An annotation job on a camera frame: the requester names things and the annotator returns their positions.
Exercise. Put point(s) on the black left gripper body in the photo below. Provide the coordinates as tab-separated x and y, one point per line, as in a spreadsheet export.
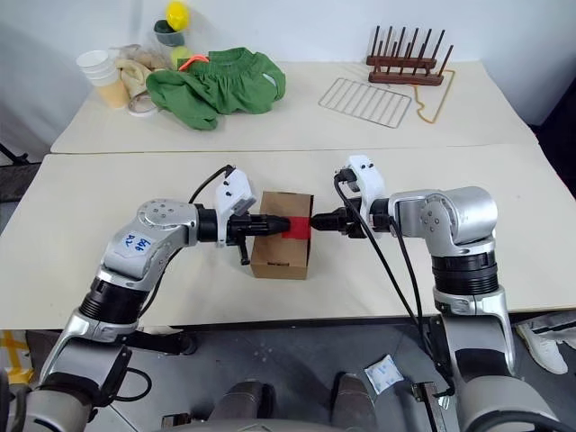
240	227

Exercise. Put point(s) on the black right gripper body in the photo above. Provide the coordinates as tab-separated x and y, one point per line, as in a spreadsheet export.
346	222

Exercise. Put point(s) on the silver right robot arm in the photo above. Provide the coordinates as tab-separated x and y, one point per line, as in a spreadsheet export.
468	211

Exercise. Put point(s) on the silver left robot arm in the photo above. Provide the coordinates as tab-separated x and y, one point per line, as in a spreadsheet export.
157	220

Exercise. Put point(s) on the red tape strip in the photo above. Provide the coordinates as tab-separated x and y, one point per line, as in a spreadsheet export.
298	227

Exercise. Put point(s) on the brown cardboard box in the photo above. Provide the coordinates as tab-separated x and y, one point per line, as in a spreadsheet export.
279	256

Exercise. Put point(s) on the white tape roll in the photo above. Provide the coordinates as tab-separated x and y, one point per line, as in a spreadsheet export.
141	108

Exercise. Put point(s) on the green cloth shorts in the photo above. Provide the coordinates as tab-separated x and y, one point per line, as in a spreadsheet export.
216	90

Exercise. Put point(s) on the white desiccant packet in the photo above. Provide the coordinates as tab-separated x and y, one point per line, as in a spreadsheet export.
382	375

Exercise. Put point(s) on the brown wooden dish rack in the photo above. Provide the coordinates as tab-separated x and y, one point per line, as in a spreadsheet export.
405	74

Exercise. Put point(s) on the grey right robot leg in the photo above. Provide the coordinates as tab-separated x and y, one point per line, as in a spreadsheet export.
353	402

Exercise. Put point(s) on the yellow-green tennis ball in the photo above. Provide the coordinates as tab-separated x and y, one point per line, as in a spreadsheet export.
180	56

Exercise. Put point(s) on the beige cloth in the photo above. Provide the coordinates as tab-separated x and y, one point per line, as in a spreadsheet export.
135	72

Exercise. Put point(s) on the grey metal bar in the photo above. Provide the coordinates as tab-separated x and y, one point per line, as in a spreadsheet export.
438	405

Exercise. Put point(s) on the white paper cup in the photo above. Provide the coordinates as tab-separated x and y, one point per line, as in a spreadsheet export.
102	76
93	60

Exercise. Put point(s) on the white sneaker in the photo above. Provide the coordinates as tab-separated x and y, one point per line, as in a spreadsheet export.
542	346

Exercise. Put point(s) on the black stand leg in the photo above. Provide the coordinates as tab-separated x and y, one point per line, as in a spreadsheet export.
13	155

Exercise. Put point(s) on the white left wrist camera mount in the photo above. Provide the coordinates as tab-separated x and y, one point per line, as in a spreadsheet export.
234	189

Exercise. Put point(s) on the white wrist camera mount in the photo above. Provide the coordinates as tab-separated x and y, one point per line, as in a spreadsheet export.
234	189
371	180

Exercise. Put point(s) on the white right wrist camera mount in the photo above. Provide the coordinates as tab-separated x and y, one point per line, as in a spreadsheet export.
371	180

